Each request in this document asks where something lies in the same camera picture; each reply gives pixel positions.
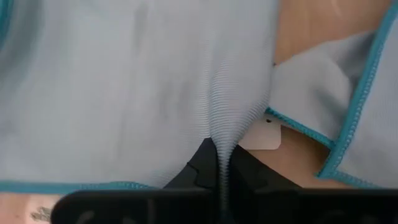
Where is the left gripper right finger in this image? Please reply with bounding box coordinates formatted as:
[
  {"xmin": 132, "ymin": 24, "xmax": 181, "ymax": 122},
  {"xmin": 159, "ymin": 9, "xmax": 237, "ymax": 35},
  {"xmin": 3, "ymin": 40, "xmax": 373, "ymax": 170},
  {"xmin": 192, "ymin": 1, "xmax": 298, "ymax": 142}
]
[{"xmin": 228, "ymin": 146, "xmax": 398, "ymax": 224}]

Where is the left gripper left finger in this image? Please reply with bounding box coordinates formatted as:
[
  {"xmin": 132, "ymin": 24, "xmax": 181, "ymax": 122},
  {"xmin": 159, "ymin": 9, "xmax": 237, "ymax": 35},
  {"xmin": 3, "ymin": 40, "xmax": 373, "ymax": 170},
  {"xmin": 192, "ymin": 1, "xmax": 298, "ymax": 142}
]
[{"xmin": 51, "ymin": 138, "xmax": 220, "ymax": 224}]

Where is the light blue microfiber towel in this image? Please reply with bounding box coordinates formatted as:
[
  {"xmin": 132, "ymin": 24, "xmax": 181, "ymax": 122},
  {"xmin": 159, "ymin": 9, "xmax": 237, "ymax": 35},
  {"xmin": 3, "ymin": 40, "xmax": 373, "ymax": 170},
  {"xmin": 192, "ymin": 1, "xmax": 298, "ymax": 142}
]
[
  {"xmin": 238, "ymin": 0, "xmax": 398, "ymax": 190},
  {"xmin": 0, "ymin": 0, "xmax": 280, "ymax": 224}
]

